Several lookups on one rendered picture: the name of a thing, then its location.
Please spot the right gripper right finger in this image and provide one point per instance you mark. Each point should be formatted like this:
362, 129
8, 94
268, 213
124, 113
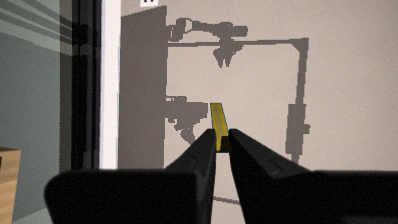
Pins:
269, 192

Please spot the cardboard box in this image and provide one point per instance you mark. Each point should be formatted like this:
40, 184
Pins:
9, 166

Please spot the yellow strip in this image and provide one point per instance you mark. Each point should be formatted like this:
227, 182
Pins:
220, 125

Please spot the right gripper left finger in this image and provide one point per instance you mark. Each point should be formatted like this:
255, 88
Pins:
139, 196

